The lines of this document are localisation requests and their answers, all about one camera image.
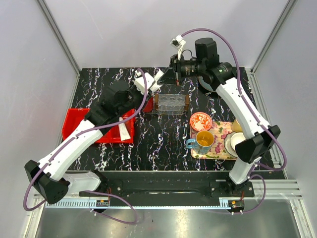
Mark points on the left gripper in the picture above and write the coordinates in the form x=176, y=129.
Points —
x=135, y=89

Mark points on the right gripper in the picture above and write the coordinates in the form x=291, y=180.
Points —
x=170, y=77

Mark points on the clear acrylic toothbrush holder rack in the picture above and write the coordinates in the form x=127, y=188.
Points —
x=171, y=102

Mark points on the red cup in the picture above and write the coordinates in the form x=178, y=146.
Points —
x=149, y=105

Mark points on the white toothpaste tube black cap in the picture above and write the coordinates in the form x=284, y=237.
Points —
x=123, y=132

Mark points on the white toothpaste tube red cap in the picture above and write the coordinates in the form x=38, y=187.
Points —
x=157, y=77

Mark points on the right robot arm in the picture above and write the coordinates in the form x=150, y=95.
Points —
x=260, y=135

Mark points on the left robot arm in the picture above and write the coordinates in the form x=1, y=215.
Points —
x=47, y=175

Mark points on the teal ceramic plate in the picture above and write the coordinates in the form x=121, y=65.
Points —
x=205, y=82

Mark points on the red plastic organizer bin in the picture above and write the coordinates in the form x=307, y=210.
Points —
x=76, y=115

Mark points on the orange floral bowl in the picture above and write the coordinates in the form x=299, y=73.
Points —
x=200, y=121

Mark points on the blue mug yellow inside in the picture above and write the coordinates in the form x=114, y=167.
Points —
x=201, y=143

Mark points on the yellow cup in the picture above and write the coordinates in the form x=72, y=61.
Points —
x=236, y=127

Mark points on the white small bowl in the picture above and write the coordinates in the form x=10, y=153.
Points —
x=232, y=140

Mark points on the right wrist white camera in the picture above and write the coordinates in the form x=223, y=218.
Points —
x=178, y=42

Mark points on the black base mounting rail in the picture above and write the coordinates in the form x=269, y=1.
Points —
x=173, y=189

